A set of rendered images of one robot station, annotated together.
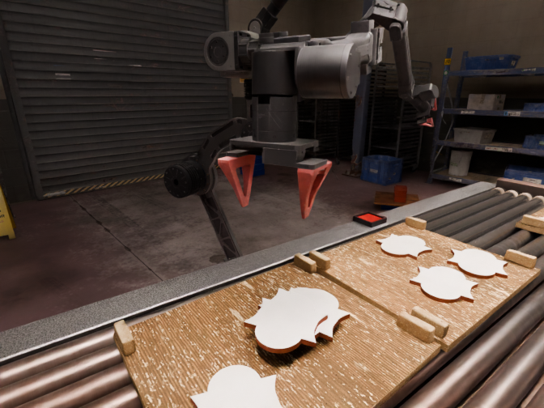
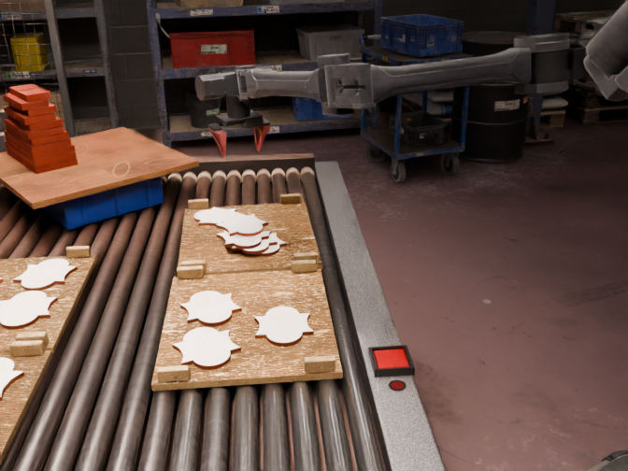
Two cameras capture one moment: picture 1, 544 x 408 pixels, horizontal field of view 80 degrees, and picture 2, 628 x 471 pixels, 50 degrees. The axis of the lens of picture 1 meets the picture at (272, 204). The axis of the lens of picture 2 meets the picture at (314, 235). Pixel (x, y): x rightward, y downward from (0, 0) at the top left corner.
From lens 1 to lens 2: 1.97 m
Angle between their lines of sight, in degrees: 107
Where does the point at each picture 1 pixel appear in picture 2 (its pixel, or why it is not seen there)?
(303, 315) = (237, 227)
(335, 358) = (213, 244)
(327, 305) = (239, 240)
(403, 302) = (219, 282)
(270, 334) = (235, 217)
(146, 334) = (292, 206)
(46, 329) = (335, 194)
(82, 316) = (338, 201)
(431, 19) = not seen: outside the picture
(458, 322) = (178, 290)
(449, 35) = not seen: outside the picture
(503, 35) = not seen: outside the picture
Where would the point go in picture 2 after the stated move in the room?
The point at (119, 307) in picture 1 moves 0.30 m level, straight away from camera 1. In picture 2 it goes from (337, 209) to (439, 208)
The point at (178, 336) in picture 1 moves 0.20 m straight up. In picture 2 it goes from (280, 213) to (278, 146)
